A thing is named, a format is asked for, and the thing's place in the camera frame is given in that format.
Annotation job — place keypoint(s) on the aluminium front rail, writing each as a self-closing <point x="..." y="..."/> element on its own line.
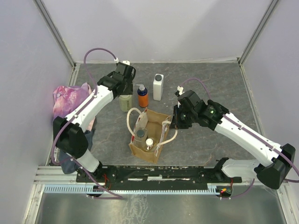
<point x="55" y="175"/>

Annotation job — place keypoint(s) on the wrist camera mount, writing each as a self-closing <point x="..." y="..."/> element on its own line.
<point x="116" y="60"/>
<point x="180" y="91"/>

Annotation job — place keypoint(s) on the green bottle white cap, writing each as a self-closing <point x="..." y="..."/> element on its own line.
<point x="126" y="102"/>

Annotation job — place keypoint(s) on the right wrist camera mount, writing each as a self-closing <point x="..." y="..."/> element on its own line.
<point x="180" y="91"/>

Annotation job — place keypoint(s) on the orange bottle dark blue cap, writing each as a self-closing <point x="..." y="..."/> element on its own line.
<point x="142" y="96"/>

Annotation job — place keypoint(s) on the white square bottle grey cap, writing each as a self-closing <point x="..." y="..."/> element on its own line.
<point x="158" y="84"/>

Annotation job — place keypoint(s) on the clear yellow bottle white cap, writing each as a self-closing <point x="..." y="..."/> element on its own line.
<point x="149" y="144"/>

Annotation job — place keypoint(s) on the clear square bottle grey cap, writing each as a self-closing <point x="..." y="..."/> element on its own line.
<point x="140" y="138"/>

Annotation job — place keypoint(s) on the dark blue towel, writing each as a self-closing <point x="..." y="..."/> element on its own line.
<point x="69" y="166"/>

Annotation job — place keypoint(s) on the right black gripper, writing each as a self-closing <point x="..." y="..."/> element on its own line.
<point x="175" y="122"/>

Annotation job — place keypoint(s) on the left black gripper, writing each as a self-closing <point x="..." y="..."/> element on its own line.
<point x="130" y="90"/>

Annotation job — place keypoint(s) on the right aluminium frame post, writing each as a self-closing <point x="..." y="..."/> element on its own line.
<point x="258" y="31"/>

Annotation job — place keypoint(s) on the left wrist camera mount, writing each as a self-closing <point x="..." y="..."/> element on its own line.
<point x="116" y="60"/>

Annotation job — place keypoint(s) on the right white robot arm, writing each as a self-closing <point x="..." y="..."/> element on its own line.
<point x="272" y="161"/>

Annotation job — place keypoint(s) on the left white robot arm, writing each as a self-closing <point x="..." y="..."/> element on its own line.
<point x="69" y="131"/>

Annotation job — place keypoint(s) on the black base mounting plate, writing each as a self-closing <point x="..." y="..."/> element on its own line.
<point x="200" y="174"/>

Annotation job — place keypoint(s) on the aluminium frame post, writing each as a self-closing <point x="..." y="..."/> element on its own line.
<point x="258" y="31"/>
<point x="54" y="30"/>

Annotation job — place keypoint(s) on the pink purple cloth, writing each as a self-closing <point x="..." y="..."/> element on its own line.
<point x="68" y="98"/>

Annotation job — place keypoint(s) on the burlap watermelon canvas bag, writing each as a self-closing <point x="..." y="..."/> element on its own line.
<point x="149" y="134"/>

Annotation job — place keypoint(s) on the light blue cable duct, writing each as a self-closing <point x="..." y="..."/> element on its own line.
<point x="89" y="189"/>

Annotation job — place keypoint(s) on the left aluminium frame post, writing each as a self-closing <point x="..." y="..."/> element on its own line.
<point x="54" y="30"/>

